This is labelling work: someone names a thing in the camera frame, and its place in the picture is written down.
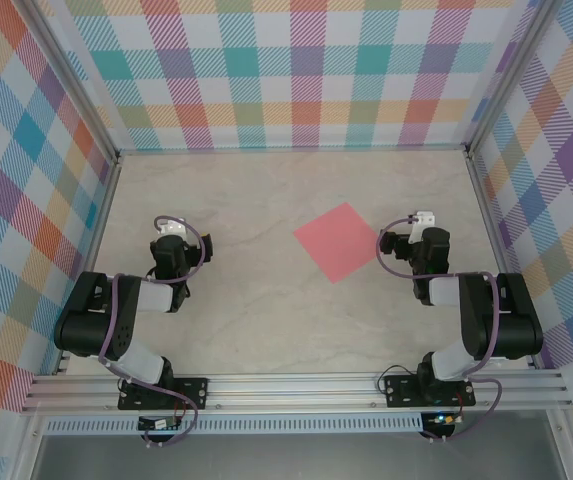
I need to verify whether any pink square paper sheet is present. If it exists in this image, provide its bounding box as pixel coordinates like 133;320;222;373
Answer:
292;201;382;285

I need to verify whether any black circuit board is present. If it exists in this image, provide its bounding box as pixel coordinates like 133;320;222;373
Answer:
137;415;183;432

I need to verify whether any grey metal panel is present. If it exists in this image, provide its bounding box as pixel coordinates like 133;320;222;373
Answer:
30;433;567;480

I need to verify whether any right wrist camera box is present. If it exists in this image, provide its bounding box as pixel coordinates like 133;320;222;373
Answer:
412;210;437;233

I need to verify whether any aluminium side rail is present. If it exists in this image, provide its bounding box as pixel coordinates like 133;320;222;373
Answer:
54;152;123;376
465;149;542;371

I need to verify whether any thin aluminium back rail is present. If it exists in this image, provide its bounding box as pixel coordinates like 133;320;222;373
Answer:
115;144;470;157

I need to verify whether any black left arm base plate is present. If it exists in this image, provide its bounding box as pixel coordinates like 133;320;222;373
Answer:
117;377;211;412

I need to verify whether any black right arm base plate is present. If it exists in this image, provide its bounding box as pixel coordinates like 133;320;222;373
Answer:
384;375;477;409

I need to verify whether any aluminium mounting rail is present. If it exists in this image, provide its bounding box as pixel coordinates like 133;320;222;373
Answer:
20;368;573;414

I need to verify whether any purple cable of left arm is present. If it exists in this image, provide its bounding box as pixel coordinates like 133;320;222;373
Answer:
98;214;206;449

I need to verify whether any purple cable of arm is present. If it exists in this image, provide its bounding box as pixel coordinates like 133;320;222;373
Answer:
375;214;505;444
98;214;206;449

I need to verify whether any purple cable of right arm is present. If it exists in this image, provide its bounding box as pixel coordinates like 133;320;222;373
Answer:
375;214;505;444

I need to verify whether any slotted grey cable tray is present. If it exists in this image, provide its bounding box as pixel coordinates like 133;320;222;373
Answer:
43;412;425;435

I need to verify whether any aluminium corner post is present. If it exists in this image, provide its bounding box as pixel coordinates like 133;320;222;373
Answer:
465;0;567;161
24;0;122;164

